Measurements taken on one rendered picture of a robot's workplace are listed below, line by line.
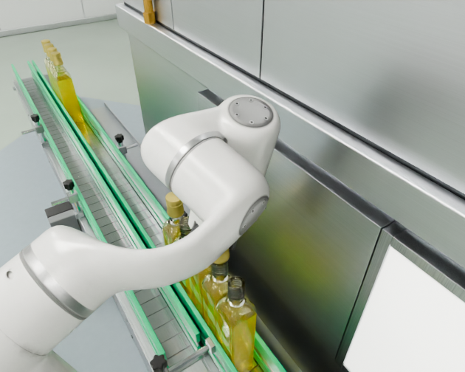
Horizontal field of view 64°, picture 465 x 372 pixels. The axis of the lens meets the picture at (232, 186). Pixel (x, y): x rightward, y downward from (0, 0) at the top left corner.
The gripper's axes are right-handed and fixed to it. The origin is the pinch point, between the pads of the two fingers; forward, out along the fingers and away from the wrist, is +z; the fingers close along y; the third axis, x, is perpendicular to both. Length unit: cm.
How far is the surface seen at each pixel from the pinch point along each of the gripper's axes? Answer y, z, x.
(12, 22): -32, 252, -545
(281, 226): -11.8, 0.3, 2.5
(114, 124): -14, 56, -92
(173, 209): 0.7, 8.2, -14.4
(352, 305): -11.5, -1.8, 19.9
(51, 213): 21, 51, -57
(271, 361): -2.8, 18.6, 18.2
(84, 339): 26, 49, -13
